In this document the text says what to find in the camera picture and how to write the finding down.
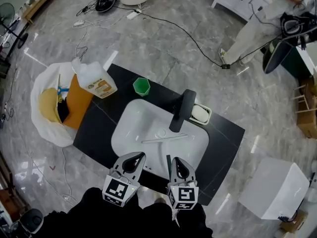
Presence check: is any green cup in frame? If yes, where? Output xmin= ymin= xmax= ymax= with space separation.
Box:
xmin=132 ymin=77 xmax=151 ymax=97

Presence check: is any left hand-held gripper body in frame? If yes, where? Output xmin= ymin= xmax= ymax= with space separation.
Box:
xmin=102 ymin=169 xmax=139 ymax=207

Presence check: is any white sink basin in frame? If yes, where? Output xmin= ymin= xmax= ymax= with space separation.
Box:
xmin=110 ymin=99 xmax=210 ymax=180

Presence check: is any black bag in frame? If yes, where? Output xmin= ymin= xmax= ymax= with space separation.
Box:
xmin=95 ymin=0 xmax=117 ymax=12

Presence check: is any white floor cable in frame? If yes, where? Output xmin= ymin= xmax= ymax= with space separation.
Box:
xmin=17 ymin=122 xmax=75 ymax=203

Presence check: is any black vanity counter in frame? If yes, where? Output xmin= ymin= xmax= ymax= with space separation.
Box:
xmin=73 ymin=63 xmax=246 ymax=206

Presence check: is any yellow cloth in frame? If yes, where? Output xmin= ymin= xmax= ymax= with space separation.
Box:
xmin=39 ymin=88 xmax=61 ymax=123

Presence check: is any small cardboard box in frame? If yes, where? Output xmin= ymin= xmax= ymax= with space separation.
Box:
xmin=278 ymin=209 xmax=309 ymax=234

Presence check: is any white soap bar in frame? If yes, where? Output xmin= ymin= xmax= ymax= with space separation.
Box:
xmin=192 ymin=105 xmax=208 ymax=122

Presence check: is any pale green soap dish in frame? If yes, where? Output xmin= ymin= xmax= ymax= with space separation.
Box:
xmin=189 ymin=103 xmax=212 ymax=125

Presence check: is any long black cable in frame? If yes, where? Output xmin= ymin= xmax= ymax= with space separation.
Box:
xmin=112 ymin=5 xmax=223 ymax=67

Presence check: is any person's black clothing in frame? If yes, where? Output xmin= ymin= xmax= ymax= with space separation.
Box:
xmin=37 ymin=186 xmax=214 ymax=238

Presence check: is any white trash bag bin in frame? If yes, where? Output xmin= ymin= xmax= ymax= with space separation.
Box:
xmin=30 ymin=62 xmax=82 ymax=148

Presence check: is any grey round appliance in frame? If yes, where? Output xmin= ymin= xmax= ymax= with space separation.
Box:
xmin=18 ymin=208 xmax=45 ymax=235

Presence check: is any white detergent bottle orange label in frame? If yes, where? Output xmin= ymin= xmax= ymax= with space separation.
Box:
xmin=71 ymin=58 xmax=118 ymax=99

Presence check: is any white box appliance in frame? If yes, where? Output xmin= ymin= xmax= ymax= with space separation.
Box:
xmin=238 ymin=157 xmax=310 ymax=220

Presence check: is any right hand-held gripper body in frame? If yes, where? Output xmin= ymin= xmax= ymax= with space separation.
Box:
xmin=167 ymin=179 xmax=199 ymax=210

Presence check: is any wooden chair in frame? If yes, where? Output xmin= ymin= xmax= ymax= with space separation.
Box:
xmin=289 ymin=83 xmax=310 ymax=114

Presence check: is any low wooden table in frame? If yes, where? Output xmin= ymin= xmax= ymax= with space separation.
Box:
xmin=21 ymin=0 xmax=56 ymax=24

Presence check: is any white squeegee green handle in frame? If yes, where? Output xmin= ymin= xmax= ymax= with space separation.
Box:
xmin=141 ymin=132 xmax=188 ymax=182

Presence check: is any black faucet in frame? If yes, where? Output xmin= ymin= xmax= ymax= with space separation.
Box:
xmin=168 ymin=89 xmax=197 ymax=133

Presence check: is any black standing fan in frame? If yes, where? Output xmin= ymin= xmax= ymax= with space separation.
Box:
xmin=0 ymin=2 xmax=29 ymax=50

